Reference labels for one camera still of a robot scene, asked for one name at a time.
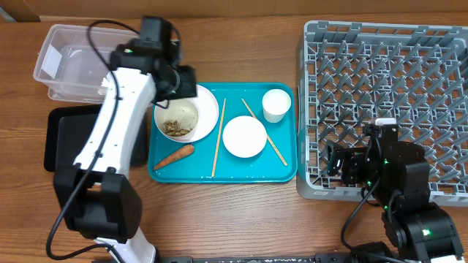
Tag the clear plastic waste bin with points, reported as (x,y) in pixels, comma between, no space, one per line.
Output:
(70,68)

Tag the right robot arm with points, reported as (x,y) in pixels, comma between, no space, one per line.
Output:
(396,174)

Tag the left wooden chopstick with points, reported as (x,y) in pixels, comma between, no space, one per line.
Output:
(219,137)

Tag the white plate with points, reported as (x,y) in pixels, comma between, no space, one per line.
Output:
(208,109)

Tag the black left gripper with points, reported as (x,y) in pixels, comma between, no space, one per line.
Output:
(185,85)

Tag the right wooden chopstick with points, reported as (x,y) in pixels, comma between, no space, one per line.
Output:
(272,144)

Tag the black tray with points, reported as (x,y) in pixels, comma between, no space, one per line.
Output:
(68,131)

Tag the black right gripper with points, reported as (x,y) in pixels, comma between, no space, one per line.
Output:
(352,158)

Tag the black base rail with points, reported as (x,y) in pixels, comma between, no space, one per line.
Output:
(317,258)

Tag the orange carrot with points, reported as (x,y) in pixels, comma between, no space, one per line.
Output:
(181,153)

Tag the white bowl with food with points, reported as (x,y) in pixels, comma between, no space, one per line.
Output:
(177,120)

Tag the wooden chopstick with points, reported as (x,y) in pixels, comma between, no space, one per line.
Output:
(219,137)
(272,144)

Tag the teal serving tray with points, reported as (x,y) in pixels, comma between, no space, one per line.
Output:
(276,163)

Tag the grey dishwasher rack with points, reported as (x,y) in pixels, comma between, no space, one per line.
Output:
(351,73)

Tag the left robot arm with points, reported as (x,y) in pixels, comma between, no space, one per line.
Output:
(94,193)

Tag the white paper cup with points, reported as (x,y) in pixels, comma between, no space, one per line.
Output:
(276,103)

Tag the white upturned bowl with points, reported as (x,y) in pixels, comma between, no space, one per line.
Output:
(244,136)

